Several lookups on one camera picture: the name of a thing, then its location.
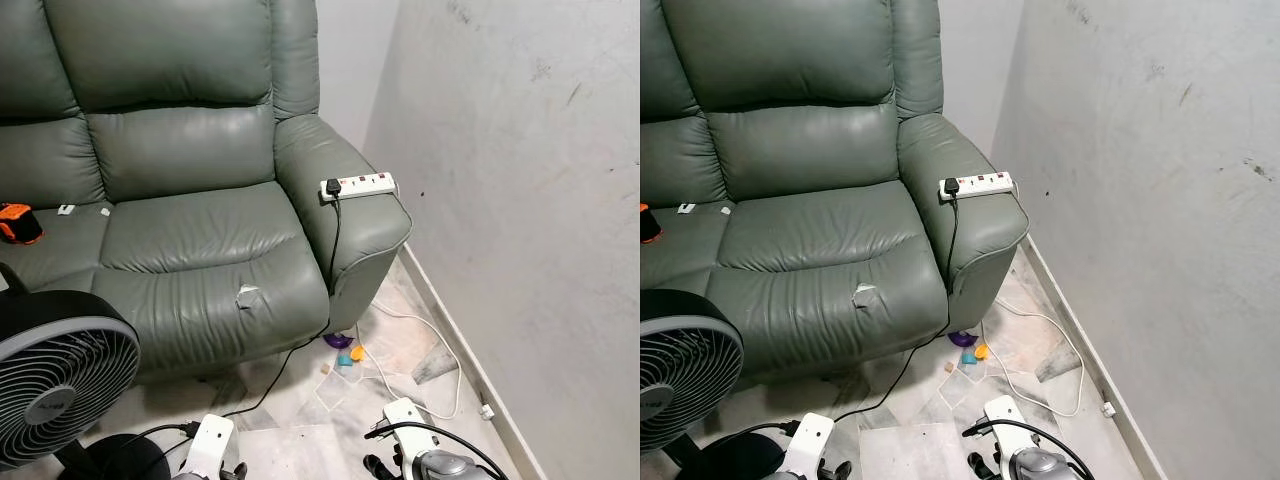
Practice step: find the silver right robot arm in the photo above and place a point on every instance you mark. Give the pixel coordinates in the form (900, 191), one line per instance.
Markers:
(445, 466)
(1040, 465)

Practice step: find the purple plastic toy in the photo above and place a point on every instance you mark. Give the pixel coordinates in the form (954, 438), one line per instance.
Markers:
(337, 341)
(962, 339)

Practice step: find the black floor fan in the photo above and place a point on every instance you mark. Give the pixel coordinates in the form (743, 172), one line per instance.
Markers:
(60, 380)
(680, 380)

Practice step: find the white power strip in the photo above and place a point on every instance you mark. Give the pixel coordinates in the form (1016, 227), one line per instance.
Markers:
(986, 184)
(366, 185)

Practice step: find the orange and black gadget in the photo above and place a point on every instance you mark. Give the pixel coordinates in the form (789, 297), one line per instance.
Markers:
(648, 225)
(18, 222)

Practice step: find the green leather sofa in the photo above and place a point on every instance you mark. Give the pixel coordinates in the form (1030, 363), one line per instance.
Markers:
(180, 150)
(800, 150)

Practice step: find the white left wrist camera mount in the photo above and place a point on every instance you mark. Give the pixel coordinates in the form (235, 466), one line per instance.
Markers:
(210, 445)
(810, 445)

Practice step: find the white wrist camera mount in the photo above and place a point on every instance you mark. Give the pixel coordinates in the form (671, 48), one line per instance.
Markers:
(1005, 416)
(210, 445)
(810, 445)
(405, 418)

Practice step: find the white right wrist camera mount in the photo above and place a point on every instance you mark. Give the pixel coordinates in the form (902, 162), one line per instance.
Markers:
(1005, 416)
(405, 418)

